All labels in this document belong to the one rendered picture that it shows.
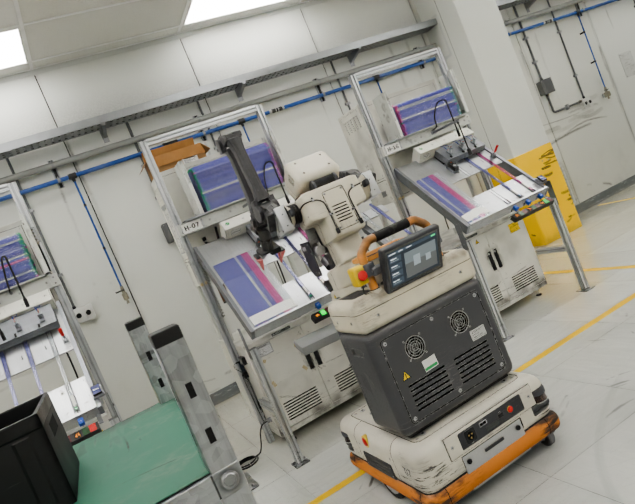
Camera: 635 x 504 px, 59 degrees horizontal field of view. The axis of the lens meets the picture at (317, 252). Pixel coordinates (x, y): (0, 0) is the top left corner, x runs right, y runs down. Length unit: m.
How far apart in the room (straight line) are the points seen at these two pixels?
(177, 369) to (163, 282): 4.16
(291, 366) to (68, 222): 2.29
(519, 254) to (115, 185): 3.12
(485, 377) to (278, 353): 1.37
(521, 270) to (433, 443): 2.26
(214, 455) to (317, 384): 2.73
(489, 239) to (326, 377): 1.47
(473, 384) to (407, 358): 0.30
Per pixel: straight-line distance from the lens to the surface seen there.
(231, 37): 5.37
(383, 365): 2.00
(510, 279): 4.05
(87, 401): 2.82
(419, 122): 3.99
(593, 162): 7.30
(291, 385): 3.27
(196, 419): 0.60
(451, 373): 2.15
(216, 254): 3.24
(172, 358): 0.59
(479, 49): 5.88
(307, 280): 3.06
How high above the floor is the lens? 1.15
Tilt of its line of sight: 4 degrees down
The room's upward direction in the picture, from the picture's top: 23 degrees counter-clockwise
